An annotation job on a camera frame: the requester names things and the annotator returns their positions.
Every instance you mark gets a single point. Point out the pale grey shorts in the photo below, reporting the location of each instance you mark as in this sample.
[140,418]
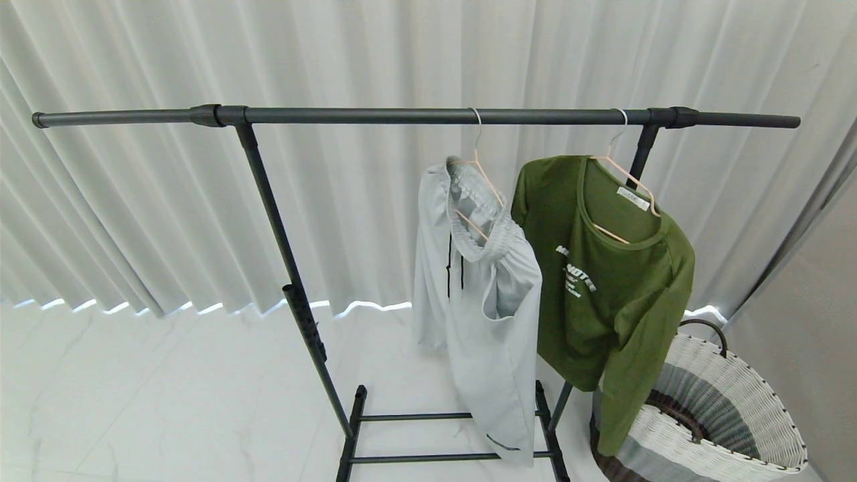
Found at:
[489,335]

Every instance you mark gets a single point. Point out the green long-sleeved shirt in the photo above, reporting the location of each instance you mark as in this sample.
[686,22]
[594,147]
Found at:
[602,314]

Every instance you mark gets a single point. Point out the pink clothes hanger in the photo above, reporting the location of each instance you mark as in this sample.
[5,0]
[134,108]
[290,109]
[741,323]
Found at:
[633,185]
[489,181]

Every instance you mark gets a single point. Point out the black clothes rack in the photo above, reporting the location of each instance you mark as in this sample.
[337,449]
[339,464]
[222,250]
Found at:
[368,116]

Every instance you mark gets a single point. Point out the white laundry basket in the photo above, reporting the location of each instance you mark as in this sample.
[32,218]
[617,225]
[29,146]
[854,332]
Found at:
[736,402]

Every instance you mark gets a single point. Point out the white curtain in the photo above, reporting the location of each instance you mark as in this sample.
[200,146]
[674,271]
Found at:
[134,201]

